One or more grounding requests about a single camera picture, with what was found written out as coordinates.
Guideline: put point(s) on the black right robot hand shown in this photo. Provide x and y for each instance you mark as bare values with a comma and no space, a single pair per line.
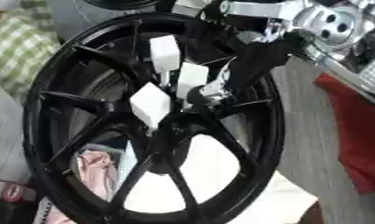
259,62

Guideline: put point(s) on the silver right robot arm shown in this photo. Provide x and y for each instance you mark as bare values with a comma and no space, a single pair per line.
328,26

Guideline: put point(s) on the black spoked wheel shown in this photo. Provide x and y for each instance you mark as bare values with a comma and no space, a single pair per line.
118,112

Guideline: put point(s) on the white sheet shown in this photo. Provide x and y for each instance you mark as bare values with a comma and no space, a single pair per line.
205,175

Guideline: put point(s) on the black round tyre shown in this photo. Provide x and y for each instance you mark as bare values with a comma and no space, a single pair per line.
121,3

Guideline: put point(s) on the pink cloth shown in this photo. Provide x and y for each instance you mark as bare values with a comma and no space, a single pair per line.
99,172

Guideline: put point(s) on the person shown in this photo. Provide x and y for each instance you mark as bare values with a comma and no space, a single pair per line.
22,43

